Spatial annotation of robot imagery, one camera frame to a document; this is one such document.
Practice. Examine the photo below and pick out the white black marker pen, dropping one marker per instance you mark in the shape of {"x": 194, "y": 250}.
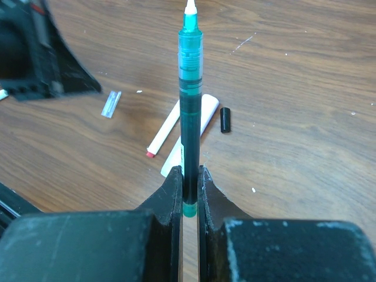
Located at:
{"x": 3, "y": 94}

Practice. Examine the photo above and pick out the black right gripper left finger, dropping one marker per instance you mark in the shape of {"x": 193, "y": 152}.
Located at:
{"x": 143, "y": 244}

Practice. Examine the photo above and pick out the white red marker pen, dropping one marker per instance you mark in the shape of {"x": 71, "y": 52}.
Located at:
{"x": 164, "y": 131}

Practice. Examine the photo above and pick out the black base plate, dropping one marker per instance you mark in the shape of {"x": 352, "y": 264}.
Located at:
{"x": 13, "y": 206}

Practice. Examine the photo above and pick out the clear pen cap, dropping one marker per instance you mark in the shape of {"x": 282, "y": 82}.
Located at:
{"x": 111, "y": 104}

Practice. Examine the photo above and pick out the pink highlighter pen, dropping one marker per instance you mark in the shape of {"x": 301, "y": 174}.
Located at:
{"x": 209, "y": 106}

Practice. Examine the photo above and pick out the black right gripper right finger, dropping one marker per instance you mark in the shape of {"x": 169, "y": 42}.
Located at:
{"x": 233, "y": 246}

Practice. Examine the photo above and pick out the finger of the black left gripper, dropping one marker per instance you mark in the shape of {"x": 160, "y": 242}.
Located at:
{"x": 36, "y": 62}

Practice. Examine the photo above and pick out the green pen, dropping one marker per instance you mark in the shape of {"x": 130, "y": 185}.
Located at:
{"x": 190, "y": 66}

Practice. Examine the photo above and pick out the black pen cap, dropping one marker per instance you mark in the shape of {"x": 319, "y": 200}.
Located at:
{"x": 225, "y": 120}

